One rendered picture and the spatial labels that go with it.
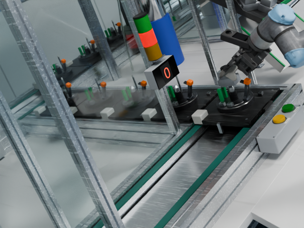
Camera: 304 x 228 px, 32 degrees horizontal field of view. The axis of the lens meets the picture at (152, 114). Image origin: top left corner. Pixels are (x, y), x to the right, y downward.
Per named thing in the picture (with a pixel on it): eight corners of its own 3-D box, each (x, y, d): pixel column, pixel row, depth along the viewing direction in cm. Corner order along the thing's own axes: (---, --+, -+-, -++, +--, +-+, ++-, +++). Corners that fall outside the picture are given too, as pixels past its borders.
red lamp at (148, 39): (160, 40, 176) (155, 26, 174) (151, 47, 173) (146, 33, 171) (149, 41, 180) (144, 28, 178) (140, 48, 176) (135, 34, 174)
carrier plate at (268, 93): (281, 92, 194) (279, 87, 193) (250, 127, 179) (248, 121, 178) (226, 92, 210) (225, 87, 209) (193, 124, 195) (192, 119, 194)
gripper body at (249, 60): (245, 78, 179) (265, 57, 170) (226, 60, 180) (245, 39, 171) (255, 67, 184) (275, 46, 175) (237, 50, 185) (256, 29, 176)
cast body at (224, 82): (241, 79, 189) (234, 62, 187) (235, 85, 186) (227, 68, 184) (222, 82, 195) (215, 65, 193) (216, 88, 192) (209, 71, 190)
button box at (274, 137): (306, 119, 181) (302, 103, 178) (279, 154, 168) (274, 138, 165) (287, 118, 186) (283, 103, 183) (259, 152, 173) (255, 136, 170)
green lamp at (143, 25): (155, 26, 174) (150, 12, 172) (146, 33, 171) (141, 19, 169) (144, 27, 178) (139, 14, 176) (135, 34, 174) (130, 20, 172)
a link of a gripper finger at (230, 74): (226, 90, 185) (242, 73, 179) (214, 78, 186) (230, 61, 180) (229, 87, 188) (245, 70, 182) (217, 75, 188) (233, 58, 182)
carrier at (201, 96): (223, 92, 211) (214, 64, 206) (190, 124, 196) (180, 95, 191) (176, 92, 227) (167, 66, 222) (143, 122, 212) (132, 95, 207)
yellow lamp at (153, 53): (165, 54, 178) (160, 40, 176) (156, 60, 175) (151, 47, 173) (154, 54, 182) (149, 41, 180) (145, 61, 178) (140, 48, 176)
